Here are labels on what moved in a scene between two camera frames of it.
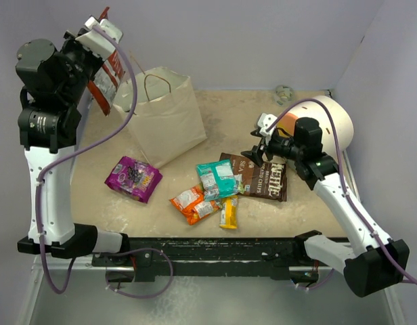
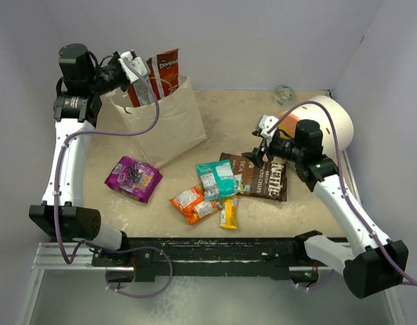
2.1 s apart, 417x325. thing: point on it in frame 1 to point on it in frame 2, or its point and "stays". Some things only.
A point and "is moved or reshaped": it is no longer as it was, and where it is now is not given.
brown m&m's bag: (267, 181) stays
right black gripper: (256, 154) stays
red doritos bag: (105, 82) is moved or reshaped
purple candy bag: (135, 178) stays
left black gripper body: (80, 61) to (107, 78)
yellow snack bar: (229, 212) stays
